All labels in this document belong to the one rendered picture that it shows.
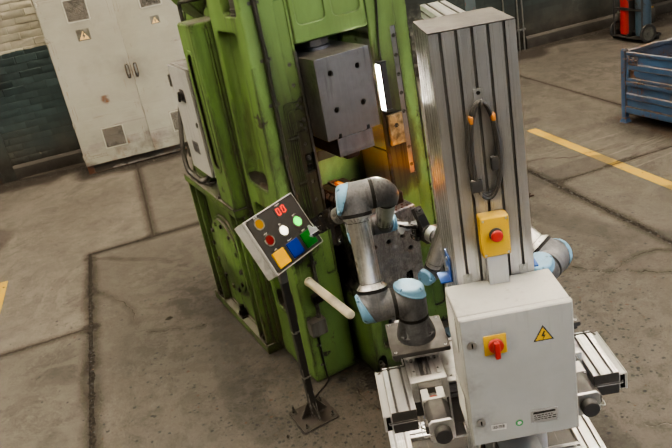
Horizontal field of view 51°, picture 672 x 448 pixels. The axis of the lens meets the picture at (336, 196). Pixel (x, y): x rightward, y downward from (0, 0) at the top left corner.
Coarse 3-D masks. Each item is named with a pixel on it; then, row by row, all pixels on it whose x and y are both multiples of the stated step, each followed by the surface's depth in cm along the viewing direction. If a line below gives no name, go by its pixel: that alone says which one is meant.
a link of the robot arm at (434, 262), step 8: (432, 240) 294; (440, 240) 289; (432, 248) 294; (440, 248) 291; (432, 256) 295; (440, 256) 294; (424, 264) 303; (432, 264) 297; (440, 264) 297; (424, 272) 299; (432, 272) 300; (424, 280) 301; (432, 280) 299
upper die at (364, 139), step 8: (368, 128) 348; (352, 136) 345; (360, 136) 347; (368, 136) 349; (320, 144) 360; (328, 144) 352; (336, 144) 344; (344, 144) 344; (352, 144) 346; (360, 144) 348; (368, 144) 350; (336, 152) 347; (344, 152) 345; (352, 152) 347
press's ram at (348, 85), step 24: (336, 48) 341; (360, 48) 334; (312, 72) 329; (336, 72) 331; (360, 72) 338; (312, 96) 337; (336, 96) 335; (360, 96) 341; (312, 120) 347; (336, 120) 338; (360, 120) 345
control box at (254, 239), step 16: (272, 208) 322; (288, 208) 328; (240, 224) 311; (272, 224) 319; (288, 224) 324; (304, 224) 330; (256, 240) 310; (288, 240) 321; (320, 240) 333; (256, 256) 313; (272, 272) 311
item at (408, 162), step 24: (384, 0) 350; (384, 24) 353; (408, 24) 361; (384, 48) 357; (408, 48) 365; (408, 72) 369; (408, 96) 373; (384, 120) 368; (408, 120) 376; (384, 144) 375; (408, 144) 380; (360, 168) 409; (384, 168) 384; (408, 168) 384; (408, 192) 388; (432, 192) 396; (432, 216) 401; (432, 288) 416; (432, 312) 419
